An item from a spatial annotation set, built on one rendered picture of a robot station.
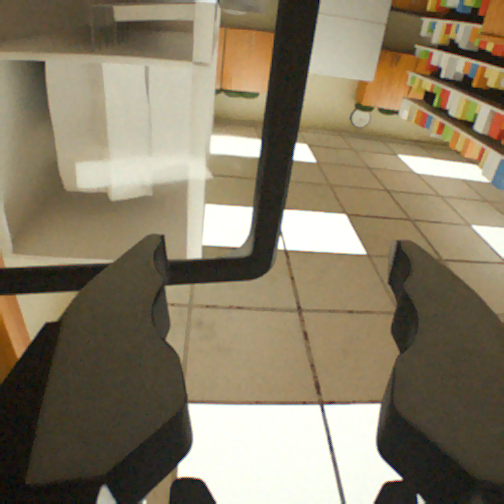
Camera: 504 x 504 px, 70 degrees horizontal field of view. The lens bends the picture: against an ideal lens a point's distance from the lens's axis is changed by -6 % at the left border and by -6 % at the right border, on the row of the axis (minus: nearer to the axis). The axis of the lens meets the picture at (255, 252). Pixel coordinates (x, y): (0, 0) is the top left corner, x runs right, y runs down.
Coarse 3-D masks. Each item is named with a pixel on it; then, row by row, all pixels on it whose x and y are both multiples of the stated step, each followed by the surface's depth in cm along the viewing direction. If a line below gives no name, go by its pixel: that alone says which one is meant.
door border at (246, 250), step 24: (288, 0) 19; (288, 24) 20; (312, 24) 20; (312, 48) 21; (264, 120) 22; (264, 144) 23; (264, 168) 24; (288, 168) 25; (264, 192) 25; (72, 264) 25; (96, 264) 25; (192, 264) 27; (216, 264) 28; (240, 264) 28
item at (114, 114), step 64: (0, 0) 16; (64, 0) 16; (128, 0) 17; (192, 0) 18; (0, 64) 17; (64, 64) 18; (128, 64) 19; (192, 64) 20; (256, 64) 20; (0, 128) 19; (64, 128) 20; (128, 128) 21; (192, 128) 22; (256, 128) 23; (0, 192) 21; (64, 192) 22; (128, 192) 23; (192, 192) 24; (0, 256) 23; (64, 256) 24; (192, 256) 27
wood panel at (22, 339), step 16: (0, 304) 31; (16, 304) 34; (0, 320) 31; (16, 320) 34; (0, 336) 32; (16, 336) 34; (0, 352) 33; (16, 352) 34; (0, 368) 35; (0, 384) 36
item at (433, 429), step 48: (432, 288) 9; (432, 336) 8; (480, 336) 8; (432, 384) 7; (480, 384) 7; (384, 432) 7; (432, 432) 6; (480, 432) 6; (432, 480) 6; (480, 480) 5
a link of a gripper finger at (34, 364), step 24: (48, 336) 8; (24, 360) 7; (48, 360) 7; (24, 384) 7; (0, 408) 6; (24, 408) 6; (0, 432) 6; (24, 432) 6; (0, 456) 6; (24, 456) 6; (0, 480) 5; (24, 480) 5
